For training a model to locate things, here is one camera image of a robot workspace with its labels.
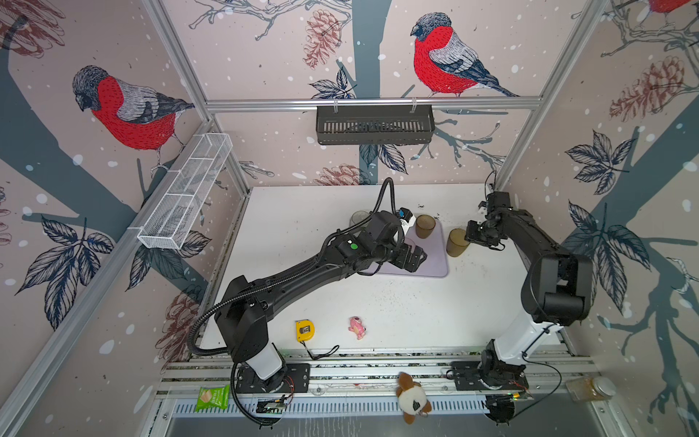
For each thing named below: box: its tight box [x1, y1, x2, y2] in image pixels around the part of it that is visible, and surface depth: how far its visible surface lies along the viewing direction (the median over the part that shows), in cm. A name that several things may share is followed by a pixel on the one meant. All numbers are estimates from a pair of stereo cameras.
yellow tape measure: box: [294, 318, 315, 343], surface depth 82 cm
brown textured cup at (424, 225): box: [415, 213, 436, 240], surface depth 103 cm
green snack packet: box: [194, 384, 231, 412], surface depth 71 cm
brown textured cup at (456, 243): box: [445, 227, 471, 258], surface depth 96 cm
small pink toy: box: [347, 315, 366, 341], surface depth 83 cm
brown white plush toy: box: [395, 371, 433, 426], surface depth 70 cm
